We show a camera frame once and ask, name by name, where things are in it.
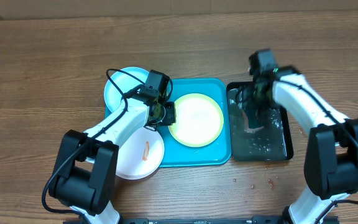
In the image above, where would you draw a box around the green orange sponge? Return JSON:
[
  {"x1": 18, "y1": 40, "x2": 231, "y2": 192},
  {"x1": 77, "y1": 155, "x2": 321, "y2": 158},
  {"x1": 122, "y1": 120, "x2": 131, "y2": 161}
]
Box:
[{"x1": 241, "y1": 109, "x2": 264, "y2": 133}]

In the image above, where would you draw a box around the yellow-green plate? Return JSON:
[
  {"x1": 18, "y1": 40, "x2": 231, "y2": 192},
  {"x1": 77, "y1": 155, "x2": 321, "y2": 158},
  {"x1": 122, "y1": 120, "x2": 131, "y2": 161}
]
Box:
[{"x1": 168, "y1": 93, "x2": 224, "y2": 147}]

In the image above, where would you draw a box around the light blue plate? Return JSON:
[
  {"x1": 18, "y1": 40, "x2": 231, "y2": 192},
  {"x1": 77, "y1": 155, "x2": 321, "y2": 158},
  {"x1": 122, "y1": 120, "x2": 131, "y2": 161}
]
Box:
[{"x1": 104, "y1": 67, "x2": 149, "y2": 114}]

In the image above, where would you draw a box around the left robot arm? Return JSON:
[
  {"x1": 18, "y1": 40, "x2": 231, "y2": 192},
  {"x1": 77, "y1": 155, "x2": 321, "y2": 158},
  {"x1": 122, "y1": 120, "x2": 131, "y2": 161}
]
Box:
[{"x1": 42, "y1": 68, "x2": 176, "y2": 223}]

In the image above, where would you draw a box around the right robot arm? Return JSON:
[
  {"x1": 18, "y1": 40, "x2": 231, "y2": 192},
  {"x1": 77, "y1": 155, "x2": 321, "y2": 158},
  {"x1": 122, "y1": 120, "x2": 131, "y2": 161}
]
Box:
[{"x1": 235, "y1": 49, "x2": 358, "y2": 224}]

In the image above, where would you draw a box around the black water tray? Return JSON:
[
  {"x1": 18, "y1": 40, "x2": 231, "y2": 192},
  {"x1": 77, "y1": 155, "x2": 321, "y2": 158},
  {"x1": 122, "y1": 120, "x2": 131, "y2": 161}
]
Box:
[{"x1": 226, "y1": 82, "x2": 294, "y2": 162}]

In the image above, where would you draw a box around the white plate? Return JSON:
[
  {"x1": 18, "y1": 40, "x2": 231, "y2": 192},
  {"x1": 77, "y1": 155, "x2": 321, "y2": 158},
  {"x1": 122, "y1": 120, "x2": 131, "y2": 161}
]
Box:
[{"x1": 116, "y1": 128, "x2": 165, "y2": 180}]

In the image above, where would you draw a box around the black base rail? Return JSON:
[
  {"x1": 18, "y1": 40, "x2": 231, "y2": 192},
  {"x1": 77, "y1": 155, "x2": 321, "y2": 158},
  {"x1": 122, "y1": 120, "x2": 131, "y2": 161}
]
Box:
[{"x1": 63, "y1": 215, "x2": 340, "y2": 224}]

